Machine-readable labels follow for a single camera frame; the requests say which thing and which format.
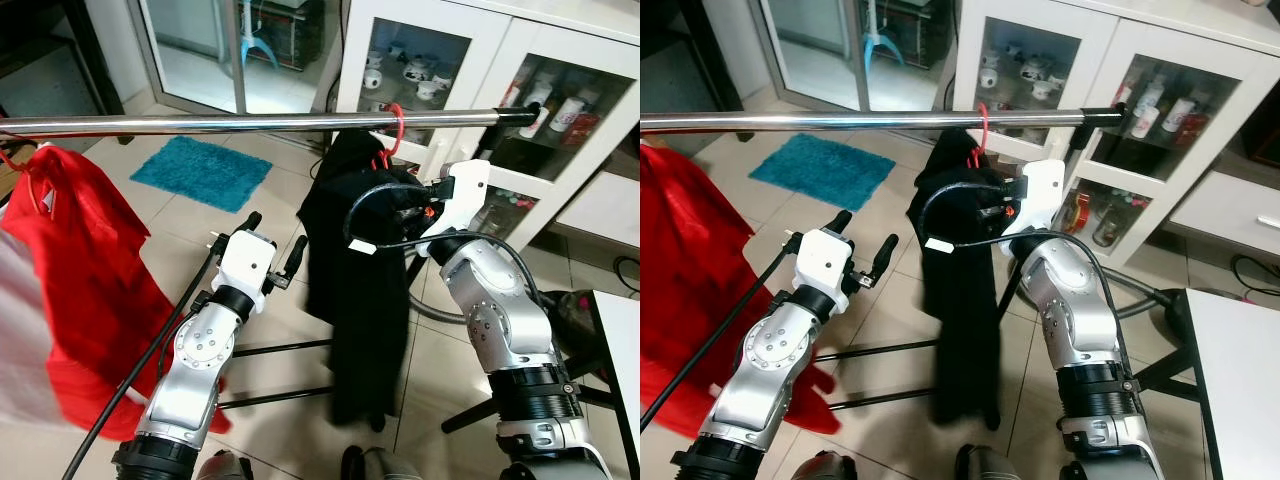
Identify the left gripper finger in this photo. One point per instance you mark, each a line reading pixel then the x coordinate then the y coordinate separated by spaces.
pixel 248 222
pixel 886 255
pixel 297 258
pixel 838 221

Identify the black t-shirt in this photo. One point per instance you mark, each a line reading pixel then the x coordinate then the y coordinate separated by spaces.
pixel 350 300
pixel 960 300

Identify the red plastic hanger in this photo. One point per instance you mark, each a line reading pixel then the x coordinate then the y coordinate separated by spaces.
pixel 401 130
pixel 986 128

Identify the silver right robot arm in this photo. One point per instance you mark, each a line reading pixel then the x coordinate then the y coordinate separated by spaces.
pixel 500 320
pixel 1075 320

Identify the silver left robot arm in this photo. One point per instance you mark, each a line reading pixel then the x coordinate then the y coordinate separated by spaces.
pixel 200 350
pixel 780 350

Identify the chrome garment rack black base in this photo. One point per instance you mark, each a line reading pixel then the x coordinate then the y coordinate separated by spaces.
pixel 800 122
pixel 200 122

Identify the white cow-print mug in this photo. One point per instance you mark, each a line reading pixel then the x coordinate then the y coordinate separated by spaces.
pixel 1035 69
pixel 991 77
pixel 373 78
pixel 420 69

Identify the white glass-door cabinet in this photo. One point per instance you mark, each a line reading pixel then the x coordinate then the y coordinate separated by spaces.
pixel 968 60
pixel 350 60

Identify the white canister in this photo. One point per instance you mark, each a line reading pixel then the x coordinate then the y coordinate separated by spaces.
pixel 1178 116
pixel 566 114

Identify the light blue plastic tool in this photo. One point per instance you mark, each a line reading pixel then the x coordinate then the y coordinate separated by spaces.
pixel 262 45
pixel 880 40

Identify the white drawer cabinet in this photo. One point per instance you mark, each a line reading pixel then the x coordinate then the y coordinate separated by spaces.
pixel 600 210
pixel 1225 215

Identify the red box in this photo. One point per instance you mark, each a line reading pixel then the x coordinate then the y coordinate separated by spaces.
pixel 588 130
pixel 1203 132

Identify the robot left leg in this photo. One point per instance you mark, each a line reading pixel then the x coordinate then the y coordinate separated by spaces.
pixel 225 468
pixel 828 468

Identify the white table black legs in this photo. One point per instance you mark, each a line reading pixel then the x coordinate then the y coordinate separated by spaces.
pixel 1245 380
pixel 618 380

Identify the black shelf unit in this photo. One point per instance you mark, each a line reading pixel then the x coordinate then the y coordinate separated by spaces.
pixel 50 40

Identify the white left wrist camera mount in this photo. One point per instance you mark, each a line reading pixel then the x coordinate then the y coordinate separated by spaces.
pixel 825 260
pixel 245 262

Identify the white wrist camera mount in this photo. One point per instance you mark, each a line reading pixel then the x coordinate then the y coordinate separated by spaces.
pixel 825 260
pixel 245 262
pixel 462 195
pixel 1040 195

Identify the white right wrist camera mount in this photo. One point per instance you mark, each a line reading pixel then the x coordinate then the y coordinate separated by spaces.
pixel 1040 195
pixel 462 195

